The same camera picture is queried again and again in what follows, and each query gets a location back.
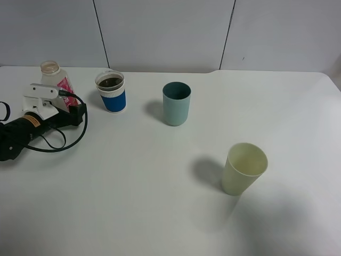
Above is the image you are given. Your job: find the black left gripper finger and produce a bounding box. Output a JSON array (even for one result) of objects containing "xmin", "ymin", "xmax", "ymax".
[{"xmin": 69, "ymin": 103, "xmax": 87, "ymax": 119}]

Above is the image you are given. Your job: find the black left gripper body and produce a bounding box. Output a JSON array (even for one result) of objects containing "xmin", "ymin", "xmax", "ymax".
[{"xmin": 39, "ymin": 108, "xmax": 83, "ymax": 133}]

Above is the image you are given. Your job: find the drink bottle with pink label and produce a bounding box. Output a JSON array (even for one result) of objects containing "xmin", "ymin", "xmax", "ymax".
[{"xmin": 40, "ymin": 60, "xmax": 78, "ymax": 112}]

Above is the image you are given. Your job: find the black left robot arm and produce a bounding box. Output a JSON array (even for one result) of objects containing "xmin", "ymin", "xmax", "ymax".
[{"xmin": 1, "ymin": 104, "xmax": 87, "ymax": 162}]

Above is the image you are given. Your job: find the blue sleeved paper cup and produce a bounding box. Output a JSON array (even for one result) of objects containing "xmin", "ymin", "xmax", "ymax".
[{"xmin": 95, "ymin": 69, "xmax": 126, "ymax": 113}]

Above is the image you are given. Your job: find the teal plastic cup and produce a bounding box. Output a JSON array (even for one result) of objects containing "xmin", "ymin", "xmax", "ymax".
[{"xmin": 163, "ymin": 82, "xmax": 191, "ymax": 126}]

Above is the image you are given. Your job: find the pale yellow plastic cup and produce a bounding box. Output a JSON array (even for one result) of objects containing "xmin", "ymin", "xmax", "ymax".
[{"xmin": 222, "ymin": 142, "xmax": 268, "ymax": 196}]

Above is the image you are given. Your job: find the black camera cable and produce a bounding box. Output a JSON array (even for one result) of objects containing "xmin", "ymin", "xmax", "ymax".
[{"xmin": 22, "ymin": 90, "xmax": 89, "ymax": 154}]

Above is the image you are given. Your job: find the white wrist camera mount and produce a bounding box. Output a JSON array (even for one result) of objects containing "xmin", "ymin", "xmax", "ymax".
[{"xmin": 22, "ymin": 83, "xmax": 59, "ymax": 121}]

